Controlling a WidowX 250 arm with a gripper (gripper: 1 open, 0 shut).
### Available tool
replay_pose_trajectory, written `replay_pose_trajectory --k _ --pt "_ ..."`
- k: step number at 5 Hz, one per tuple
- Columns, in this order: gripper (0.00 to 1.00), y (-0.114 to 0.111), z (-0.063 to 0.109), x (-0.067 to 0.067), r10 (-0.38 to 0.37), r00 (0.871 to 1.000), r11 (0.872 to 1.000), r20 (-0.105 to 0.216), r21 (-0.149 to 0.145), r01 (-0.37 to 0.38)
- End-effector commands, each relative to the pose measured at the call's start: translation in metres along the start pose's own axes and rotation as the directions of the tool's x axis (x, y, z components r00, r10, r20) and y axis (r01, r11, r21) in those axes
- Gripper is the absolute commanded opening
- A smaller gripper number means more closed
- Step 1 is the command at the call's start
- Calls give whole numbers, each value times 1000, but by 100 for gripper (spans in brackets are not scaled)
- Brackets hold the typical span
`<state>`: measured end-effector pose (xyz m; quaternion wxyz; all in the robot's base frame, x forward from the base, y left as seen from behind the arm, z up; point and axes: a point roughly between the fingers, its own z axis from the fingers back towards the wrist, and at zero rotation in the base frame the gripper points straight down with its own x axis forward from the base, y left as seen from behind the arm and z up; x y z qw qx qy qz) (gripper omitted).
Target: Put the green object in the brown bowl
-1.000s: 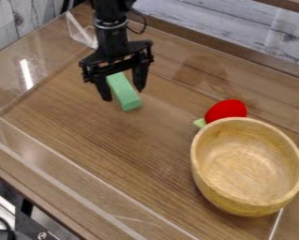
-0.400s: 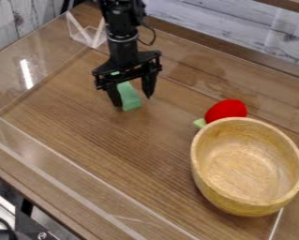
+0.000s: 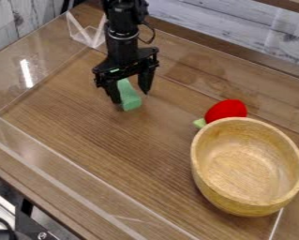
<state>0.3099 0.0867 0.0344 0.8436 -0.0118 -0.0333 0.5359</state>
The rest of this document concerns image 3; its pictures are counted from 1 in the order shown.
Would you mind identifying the clear acrylic tray wall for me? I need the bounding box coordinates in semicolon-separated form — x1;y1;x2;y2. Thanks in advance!
0;116;199;240

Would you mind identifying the clear acrylic corner bracket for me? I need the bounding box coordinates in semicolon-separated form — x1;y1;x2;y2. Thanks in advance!
66;12;107;49

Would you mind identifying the wooden bowl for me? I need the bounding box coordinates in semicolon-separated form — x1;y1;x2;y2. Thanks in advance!
190;117;299;218

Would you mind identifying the black cable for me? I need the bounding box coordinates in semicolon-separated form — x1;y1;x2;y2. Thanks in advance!
0;215;19;240

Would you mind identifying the green rectangular block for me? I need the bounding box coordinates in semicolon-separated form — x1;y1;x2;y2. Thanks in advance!
118;79;142;112

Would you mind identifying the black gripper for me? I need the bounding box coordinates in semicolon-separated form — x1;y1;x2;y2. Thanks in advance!
92;47;159;104

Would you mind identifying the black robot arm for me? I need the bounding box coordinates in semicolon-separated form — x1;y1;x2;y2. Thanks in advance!
92;0;159;104

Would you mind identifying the red plush strawberry toy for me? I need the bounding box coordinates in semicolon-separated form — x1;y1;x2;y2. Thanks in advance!
193;99;249;129

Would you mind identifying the black table leg bracket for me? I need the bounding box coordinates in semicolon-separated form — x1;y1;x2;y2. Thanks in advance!
15;199;60;240

